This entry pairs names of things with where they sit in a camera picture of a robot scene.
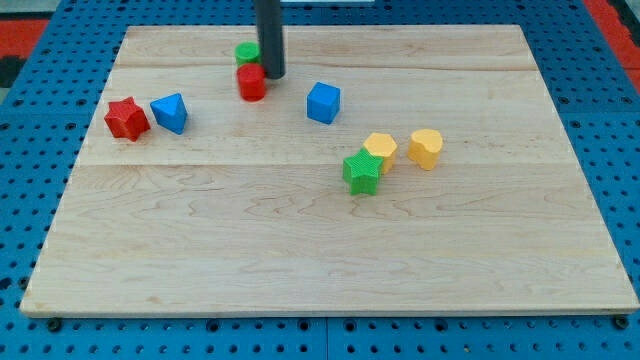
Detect blue cube block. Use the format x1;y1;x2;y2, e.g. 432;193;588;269
306;82;341;124

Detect blue triangle block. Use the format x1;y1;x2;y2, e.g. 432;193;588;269
150;93;188;135

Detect green star block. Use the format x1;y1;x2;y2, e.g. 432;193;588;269
342;148;383;195

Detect yellow hexagon block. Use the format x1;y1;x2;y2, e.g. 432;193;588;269
363;132;398;174

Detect light wooden board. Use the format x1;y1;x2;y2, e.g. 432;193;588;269
21;25;639;318

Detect yellow heart block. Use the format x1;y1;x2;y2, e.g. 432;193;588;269
407;129;444;171

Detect red cylinder block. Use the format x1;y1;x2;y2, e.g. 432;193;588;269
236;63;266;101

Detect green cylinder block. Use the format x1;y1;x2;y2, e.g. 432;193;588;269
234;41;261;67

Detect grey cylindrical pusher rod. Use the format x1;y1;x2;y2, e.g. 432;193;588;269
253;0;286;80

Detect red star block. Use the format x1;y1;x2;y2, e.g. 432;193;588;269
104;97;151;142

